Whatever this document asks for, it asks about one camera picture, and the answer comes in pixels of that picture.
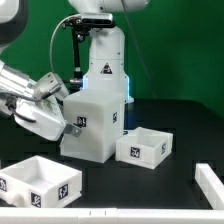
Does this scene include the black camera stand pole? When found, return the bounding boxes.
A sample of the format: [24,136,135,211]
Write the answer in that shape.
[62,12,116,92]

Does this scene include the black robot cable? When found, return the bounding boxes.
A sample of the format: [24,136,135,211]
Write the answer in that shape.
[49,14,81,74]

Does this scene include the white right fence rail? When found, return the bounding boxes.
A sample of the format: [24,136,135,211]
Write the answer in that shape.
[195,163,224,210]

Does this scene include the white drawer without knob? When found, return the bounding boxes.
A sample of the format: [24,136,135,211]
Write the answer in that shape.
[115,127,173,169]

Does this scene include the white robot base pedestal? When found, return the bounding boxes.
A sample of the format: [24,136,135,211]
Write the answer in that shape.
[68,0,150,103]

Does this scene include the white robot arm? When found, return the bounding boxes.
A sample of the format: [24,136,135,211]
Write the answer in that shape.
[0,0,82,141]

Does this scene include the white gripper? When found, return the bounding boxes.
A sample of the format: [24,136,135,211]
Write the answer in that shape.
[14,72,82,141]

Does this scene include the white drawer cabinet box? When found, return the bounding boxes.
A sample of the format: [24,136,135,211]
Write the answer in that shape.
[60,90,125,163]

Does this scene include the white drawer with knob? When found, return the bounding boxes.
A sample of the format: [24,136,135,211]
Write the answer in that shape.
[0,156,82,208]

